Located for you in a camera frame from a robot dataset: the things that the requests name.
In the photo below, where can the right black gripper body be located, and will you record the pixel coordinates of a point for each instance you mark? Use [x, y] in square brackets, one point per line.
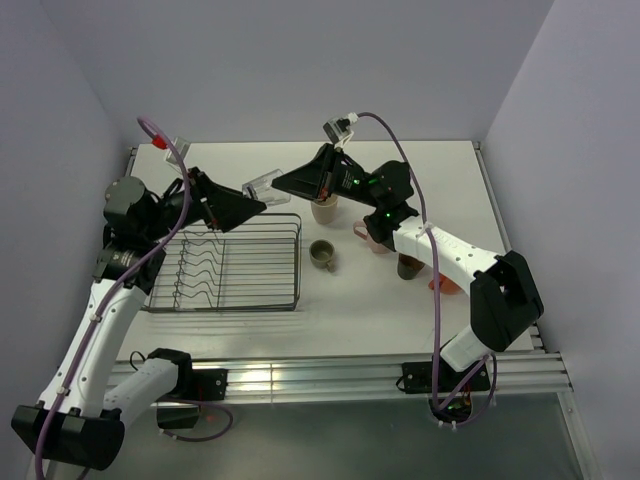
[350, 181]

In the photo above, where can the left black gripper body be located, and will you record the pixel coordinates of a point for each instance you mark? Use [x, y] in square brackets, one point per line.
[199, 208]

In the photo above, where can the beige tumbler cup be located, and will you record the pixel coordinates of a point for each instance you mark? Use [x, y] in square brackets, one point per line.
[325, 211]

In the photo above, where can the clear glass cup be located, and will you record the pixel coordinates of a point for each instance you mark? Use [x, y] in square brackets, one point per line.
[261, 189]

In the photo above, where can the pink mug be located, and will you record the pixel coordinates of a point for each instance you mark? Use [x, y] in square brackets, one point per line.
[361, 230]

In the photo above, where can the orange mug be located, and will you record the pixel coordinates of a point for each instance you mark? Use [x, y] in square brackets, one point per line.
[444, 285]

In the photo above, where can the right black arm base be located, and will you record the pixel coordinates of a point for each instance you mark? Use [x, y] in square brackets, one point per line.
[416, 378]

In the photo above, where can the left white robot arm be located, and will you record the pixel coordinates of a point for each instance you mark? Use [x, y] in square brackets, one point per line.
[77, 419]

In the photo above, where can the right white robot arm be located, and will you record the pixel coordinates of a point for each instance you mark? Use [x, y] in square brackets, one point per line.
[504, 299]

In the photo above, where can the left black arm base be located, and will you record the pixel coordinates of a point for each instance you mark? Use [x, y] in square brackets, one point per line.
[204, 385]

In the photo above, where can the grey-green small mug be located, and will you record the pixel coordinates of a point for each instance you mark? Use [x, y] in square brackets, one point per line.
[322, 255]

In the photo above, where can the dark grey mug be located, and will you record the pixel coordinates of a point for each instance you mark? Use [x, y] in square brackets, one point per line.
[408, 267]

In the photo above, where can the black box under table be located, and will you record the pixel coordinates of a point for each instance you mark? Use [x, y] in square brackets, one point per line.
[177, 417]

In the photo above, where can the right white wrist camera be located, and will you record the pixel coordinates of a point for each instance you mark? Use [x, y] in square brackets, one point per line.
[339, 129]

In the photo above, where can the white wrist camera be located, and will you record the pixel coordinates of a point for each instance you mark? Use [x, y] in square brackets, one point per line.
[339, 129]
[178, 144]

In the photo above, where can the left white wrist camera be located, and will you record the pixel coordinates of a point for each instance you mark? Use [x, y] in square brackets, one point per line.
[178, 144]

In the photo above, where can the grey wire dish rack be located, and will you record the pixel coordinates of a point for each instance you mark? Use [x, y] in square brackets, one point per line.
[254, 268]

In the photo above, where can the aluminium table rail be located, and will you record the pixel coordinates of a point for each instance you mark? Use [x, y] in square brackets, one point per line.
[360, 378]

